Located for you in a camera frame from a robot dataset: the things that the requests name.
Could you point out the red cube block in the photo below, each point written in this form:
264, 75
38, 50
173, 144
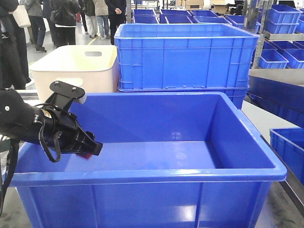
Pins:
85, 155

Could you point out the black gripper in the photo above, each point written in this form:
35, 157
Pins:
58, 129

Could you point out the large blue crate behind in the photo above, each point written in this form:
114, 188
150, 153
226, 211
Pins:
185, 57

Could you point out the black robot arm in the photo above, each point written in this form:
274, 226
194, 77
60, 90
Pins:
17, 119

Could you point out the blue target bin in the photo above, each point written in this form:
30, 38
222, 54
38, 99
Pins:
169, 160

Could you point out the cream plastic bin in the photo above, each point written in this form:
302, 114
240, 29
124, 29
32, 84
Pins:
91, 67

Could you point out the blue bin at right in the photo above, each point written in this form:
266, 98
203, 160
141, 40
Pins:
289, 144

